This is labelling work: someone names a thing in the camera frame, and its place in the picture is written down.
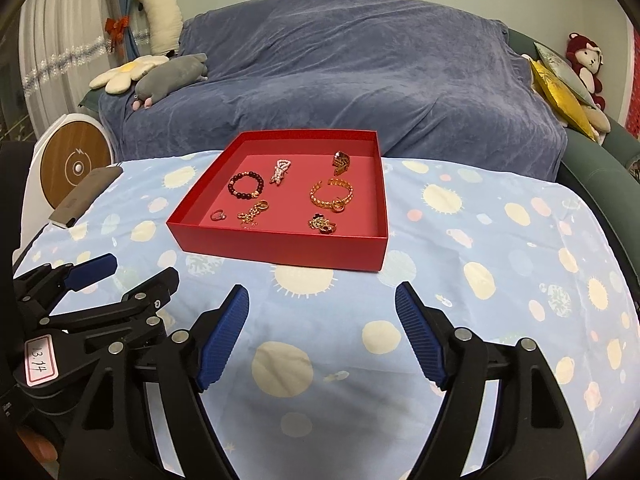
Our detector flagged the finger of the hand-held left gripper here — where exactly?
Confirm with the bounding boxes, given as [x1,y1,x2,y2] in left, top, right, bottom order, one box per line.
[12,254,119,317]
[37,267,180,344]

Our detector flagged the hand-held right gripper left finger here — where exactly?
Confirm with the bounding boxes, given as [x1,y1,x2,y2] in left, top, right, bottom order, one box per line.
[57,284,251,480]

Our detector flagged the gold chain bracelet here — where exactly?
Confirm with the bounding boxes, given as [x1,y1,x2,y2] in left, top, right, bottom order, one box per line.
[310,178,355,212]

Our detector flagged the red bow curtain tie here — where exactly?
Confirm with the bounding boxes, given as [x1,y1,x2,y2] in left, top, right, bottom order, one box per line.
[104,16,131,43]

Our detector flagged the grey plush toy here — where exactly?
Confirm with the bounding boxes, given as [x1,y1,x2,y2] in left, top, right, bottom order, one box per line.
[132,52,209,111]

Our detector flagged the light blue patterned tablecloth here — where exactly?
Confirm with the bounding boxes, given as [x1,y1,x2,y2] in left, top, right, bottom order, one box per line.
[10,150,626,480]

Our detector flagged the dark bead bracelet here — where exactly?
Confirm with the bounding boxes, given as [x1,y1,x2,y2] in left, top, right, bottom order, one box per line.
[229,171,264,199]

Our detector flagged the flower-shaped cushion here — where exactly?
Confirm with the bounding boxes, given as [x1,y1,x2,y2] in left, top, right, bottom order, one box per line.
[90,55,171,95]

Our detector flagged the person's left hand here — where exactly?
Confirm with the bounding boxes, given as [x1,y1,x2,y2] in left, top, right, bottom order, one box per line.
[19,424,60,467]

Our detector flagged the red monkey plush toy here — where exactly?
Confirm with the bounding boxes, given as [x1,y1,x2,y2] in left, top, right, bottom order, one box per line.
[566,32,608,111]

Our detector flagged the green sofa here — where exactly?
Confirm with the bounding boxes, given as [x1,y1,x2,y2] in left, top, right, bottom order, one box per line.
[79,27,640,206]

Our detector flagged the white cow plush toy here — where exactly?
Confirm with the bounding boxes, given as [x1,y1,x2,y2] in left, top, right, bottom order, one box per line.
[134,0,183,57]

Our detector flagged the blue-grey sofa cover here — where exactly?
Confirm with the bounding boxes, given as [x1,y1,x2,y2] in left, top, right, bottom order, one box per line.
[97,0,568,181]

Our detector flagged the white round wood-faced device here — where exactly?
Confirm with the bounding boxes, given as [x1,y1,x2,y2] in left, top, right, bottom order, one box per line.
[11,112,115,266]

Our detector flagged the gold shiny pillow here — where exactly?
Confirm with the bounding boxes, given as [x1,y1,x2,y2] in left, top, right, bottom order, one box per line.
[530,59,598,142]

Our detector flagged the silver-green pillow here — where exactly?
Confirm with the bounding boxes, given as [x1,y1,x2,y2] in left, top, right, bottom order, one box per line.
[534,42,598,108]

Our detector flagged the cream plush toy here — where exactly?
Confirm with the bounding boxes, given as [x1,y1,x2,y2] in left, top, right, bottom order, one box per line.
[582,107,612,134]

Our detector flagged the grey rectangular case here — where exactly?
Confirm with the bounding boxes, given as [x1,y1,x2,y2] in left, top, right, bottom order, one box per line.
[48,165,123,228]

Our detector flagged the red shallow box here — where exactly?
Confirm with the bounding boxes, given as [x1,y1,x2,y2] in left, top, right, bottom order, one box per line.
[166,130,390,273]

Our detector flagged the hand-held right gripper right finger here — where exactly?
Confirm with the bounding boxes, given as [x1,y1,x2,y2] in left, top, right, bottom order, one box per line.
[394,281,586,480]

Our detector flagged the white sheer curtain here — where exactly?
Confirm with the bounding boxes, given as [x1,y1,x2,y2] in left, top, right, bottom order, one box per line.
[17,0,121,136]

